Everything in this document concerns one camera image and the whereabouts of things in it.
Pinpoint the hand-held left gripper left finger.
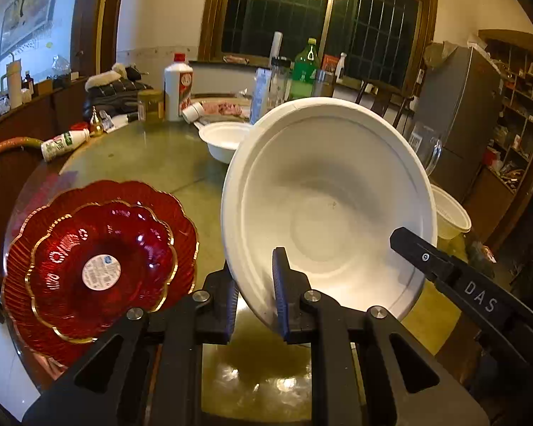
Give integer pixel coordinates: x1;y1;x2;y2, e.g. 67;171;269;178
21;260;241;426

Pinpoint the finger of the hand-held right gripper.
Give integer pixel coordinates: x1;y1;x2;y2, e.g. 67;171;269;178
389;226;457;284

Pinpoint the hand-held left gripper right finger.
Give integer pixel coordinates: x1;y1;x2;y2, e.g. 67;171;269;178
271;247;491;426

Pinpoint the ribbed white bowl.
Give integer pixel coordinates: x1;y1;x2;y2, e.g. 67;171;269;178
430;184;472;240

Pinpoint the large white bowl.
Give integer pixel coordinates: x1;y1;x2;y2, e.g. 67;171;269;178
221;98;438;326

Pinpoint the red glass plate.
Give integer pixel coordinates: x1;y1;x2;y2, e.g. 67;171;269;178
1;180;200;369

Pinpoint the red plate with sticker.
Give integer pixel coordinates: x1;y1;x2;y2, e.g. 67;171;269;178
24;200;178;344

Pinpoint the small white bowl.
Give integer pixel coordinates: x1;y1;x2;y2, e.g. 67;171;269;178
198;122;254;163

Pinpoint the small card pack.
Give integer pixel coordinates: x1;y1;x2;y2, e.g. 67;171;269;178
466;242;498;271

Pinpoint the glass pitcher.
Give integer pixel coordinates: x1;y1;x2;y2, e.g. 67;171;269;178
404;122;444;177

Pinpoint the wooden chair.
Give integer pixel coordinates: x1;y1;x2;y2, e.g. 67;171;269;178
355;79;420;129

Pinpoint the grey refrigerator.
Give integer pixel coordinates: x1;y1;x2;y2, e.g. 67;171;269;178
411;44;502;200

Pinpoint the wooden shelf unit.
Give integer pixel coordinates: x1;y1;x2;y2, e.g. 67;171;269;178
477;30;533;193

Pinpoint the tray of meat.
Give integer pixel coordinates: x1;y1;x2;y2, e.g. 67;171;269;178
200;100;252;120

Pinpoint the white tube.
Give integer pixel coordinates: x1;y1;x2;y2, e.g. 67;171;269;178
249;68;271;125

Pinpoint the steel thermos flask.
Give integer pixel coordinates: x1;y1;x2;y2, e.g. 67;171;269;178
313;70;336;98

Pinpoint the small white cup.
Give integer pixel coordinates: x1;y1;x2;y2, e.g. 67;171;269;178
182;102;205;124

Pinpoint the plastic bag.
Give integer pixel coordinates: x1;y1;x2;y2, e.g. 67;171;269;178
423;41;460;69

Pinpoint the clear bottle with black lid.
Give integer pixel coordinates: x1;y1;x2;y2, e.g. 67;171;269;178
269;57;292;107

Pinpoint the green plastic bottle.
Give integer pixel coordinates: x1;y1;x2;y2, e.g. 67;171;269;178
290;38;321;100

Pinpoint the white liquor bottle red label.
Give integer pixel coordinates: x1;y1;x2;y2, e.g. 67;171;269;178
164;53;194;121

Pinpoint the gold ornament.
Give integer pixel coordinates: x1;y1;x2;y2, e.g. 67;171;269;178
89;105;105;137

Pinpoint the small white plastic bottle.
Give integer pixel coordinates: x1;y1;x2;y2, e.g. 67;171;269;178
41;128;91;163

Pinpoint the dark jacket with fur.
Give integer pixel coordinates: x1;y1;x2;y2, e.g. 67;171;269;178
84;63;154;114

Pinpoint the white thermos mug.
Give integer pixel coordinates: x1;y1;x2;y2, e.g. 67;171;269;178
0;60;24;109

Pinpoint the orange hose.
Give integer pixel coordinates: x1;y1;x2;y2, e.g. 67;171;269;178
0;137;45;169

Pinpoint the window with wooden frame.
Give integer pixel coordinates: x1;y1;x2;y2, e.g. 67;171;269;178
198;0;440;94

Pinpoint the framed wall painting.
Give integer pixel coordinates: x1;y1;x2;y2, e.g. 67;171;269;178
0;0;65;60

